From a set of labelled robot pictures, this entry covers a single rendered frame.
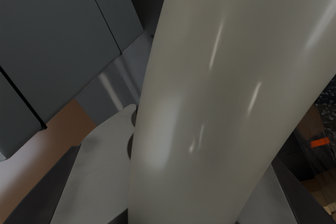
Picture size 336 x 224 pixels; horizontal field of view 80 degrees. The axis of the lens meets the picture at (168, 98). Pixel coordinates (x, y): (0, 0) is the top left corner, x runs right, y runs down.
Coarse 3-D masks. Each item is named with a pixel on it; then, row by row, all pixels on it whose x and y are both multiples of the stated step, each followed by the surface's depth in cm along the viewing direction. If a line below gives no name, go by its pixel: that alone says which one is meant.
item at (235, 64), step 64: (192, 0) 2; (256, 0) 2; (320, 0) 2; (192, 64) 3; (256, 64) 2; (320, 64) 2; (192, 128) 3; (256, 128) 3; (128, 192) 5; (192, 192) 3
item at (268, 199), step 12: (264, 180) 8; (276, 180) 8; (252, 192) 7; (264, 192) 7; (276, 192) 7; (252, 204) 7; (264, 204) 7; (276, 204) 7; (288, 204) 7; (240, 216) 6; (252, 216) 6; (264, 216) 6; (276, 216) 7; (288, 216) 7
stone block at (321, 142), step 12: (324, 96) 42; (312, 108) 46; (324, 108) 43; (300, 120) 62; (312, 120) 51; (324, 120) 44; (300, 132) 69; (312, 132) 56; (324, 132) 47; (300, 144) 79; (312, 144) 62; (324, 144) 51; (312, 156) 70; (324, 156) 56; (312, 168) 80; (324, 168) 63; (324, 180) 71; (324, 192) 81
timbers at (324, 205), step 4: (312, 192) 121; (316, 192) 120; (320, 192) 120; (316, 196) 119; (320, 196) 118; (320, 200) 116; (324, 200) 115; (320, 204) 114; (324, 204) 114; (324, 208) 114; (328, 208) 113; (328, 212) 115
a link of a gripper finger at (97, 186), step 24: (120, 120) 11; (96, 144) 9; (120, 144) 9; (72, 168) 8; (96, 168) 8; (120, 168) 8; (72, 192) 7; (96, 192) 7; (120, 192) 7; (72, 216) 6; (96, 216) 6; (120, 216) 6
